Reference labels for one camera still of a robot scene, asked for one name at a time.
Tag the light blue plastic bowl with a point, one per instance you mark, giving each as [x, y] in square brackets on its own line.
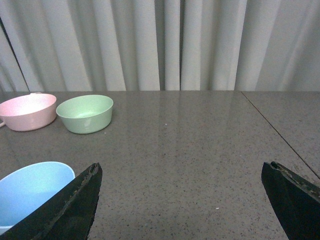
[26, 189]

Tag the green plastic bowl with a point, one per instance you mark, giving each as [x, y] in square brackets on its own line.
[86, 114]

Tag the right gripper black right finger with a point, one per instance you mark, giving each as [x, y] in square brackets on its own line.
[295, 201]

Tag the white pleated curtain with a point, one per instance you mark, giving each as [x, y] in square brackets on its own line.
[152, 45]

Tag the pink plastic bowl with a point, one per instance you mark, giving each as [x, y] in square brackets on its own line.
[28, 112]

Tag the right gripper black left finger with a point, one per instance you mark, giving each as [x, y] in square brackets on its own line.
[68, 215]

